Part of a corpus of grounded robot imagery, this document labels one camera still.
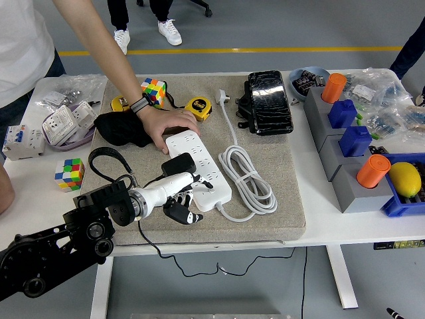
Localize orange cylinder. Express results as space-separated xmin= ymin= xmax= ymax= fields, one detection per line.
xmin=356 ymin=154 xmax=391 ymax=189
xmin=320 ymin=72 xmax=347 ymax=104

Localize yellow tape measure with strap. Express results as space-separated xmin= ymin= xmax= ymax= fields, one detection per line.
xmin=162 ymin=80 xmax=213 ymax=121

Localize black plug adapter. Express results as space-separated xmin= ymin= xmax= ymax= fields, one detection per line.
xmin=161 ymin=152 xmax=197 ymax=177

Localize glossy black cracked case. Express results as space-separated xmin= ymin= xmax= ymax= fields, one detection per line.
xmin=248 ymin=69 xmax=296 ymax=136

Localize white circuit breaker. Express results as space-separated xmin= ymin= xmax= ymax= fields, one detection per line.
xmin=1 ymin=124 xmax=46 ymax=161

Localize clear bag with blue parts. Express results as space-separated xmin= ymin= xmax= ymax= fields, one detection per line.
xmin=365 ymin=109 xmax=404 ymax=139

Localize small colourful puzzle cube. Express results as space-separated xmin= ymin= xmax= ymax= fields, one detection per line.
xmin=54 ymin=158 xmax=86 ymax=193

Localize black capacitors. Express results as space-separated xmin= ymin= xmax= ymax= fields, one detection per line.
xmin=294 ymin=69 xmax=328 ymax=92

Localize blue block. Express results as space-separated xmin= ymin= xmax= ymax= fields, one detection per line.
xmin=327 ymin=98 xmax=359 ymax=129
xmin=339 ymin=125 xmax=373 ymax=158

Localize thin black plug cord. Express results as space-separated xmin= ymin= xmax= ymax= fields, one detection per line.
xmin=137 ymin=172 xmax=296 ymax=277

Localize person in white shoes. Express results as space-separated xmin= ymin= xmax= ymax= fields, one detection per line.
xmin=106 ymin=0 xmax=183 ymax=56

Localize grey-brown mat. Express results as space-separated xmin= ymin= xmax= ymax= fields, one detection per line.
xmin=72 ymin=74 xmax=307 ymax=247

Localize light blue bowl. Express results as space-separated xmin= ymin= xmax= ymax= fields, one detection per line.
xmin=288 ymin=66 xmax=330 ymax=102

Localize black wrist watch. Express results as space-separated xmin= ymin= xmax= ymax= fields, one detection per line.
xmin=129 ymin=92 xmax=155 ymax=114

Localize white table leg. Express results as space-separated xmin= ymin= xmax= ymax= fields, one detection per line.
xmin=90 ymin=257 xmax=114 ymax=319
xmin=325 ymin=245 xmax=359 ymax=310

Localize clear bag with metal parts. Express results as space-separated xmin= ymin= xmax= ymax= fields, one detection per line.
xmin=35 ymin=73 xmax=108 ymax=109

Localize white power strip cable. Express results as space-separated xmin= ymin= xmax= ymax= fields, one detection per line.
xmin=214 ymin=88 xmax=278 ymax=223

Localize black cloth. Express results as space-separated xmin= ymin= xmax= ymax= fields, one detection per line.
xmin=94 ymin=111 xmax=155 ymax=148

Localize black hanging cable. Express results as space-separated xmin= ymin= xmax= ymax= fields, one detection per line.
xmin=300 ymin=247 xmax=308 ymax=319

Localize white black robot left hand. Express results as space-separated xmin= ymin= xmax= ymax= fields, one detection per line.
xmin=141 ymin=171 xmax=215 ymax=226

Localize person's left hand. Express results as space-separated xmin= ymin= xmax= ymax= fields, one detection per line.
xmin=135 ymin=106 xmax=201 ymax=156

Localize large white wall socket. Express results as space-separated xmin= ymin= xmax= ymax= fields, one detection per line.
xmin=42 ymin=104 xmax=80 ymax=146

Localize large colourful puzzle cube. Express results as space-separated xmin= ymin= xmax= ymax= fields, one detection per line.
xmin=141 ymin=77 xmax=167 ymax=109

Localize black yellow label strip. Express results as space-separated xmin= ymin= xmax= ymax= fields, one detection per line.
xmin=373 ymin=238 xmax=425 ymax=250

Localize blue plastic bin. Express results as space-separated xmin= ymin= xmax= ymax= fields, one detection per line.
xmin=380 ymin=152 xmax=425 ymax=219

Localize small white wall socket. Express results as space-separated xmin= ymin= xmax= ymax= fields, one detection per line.
xmin=71 ymin=100 xmax=99 ymax=128

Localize person in dark trousers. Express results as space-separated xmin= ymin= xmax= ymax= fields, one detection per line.
xmin=388 ymin=28 xmax=425 ymax=80

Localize grey block holder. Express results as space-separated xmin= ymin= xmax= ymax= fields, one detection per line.
xmin=321 ymin=134 xmax=369 ymax=183
xmin=331 ymin=162 xmax=396 ymax=214
xmin=311 ymin=112 xmax=349 ymax=153
xmin=303 ymin=86 xmax=334 ymax=129

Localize clear bag with brown parts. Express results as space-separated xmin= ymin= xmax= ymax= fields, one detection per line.
xmin=396 ymin=104 xmax=425 ymax=142

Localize purple tray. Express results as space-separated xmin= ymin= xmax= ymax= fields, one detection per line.
xmin=42 ymin=102 xmax=97 ymax=148

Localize yellow lemon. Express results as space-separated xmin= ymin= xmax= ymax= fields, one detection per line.
xmin=388 ymin=161 xmax=422 ymax=197

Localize white power strip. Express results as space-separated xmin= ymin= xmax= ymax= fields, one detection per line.
xmin=165 ymin=130 xmax=232 ymax=212

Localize small yellow tape measure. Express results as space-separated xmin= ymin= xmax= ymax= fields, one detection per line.
xmin=110 ymin=95 xmax=131 ymax=112

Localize clear bag with white label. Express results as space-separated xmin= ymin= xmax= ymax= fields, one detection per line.
xmin=345 ymin=68 xmax=414 ymax=107

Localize black plastic holder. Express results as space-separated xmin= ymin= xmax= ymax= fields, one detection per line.
xmin=234 ymin=80 xmax=256 ymax=129

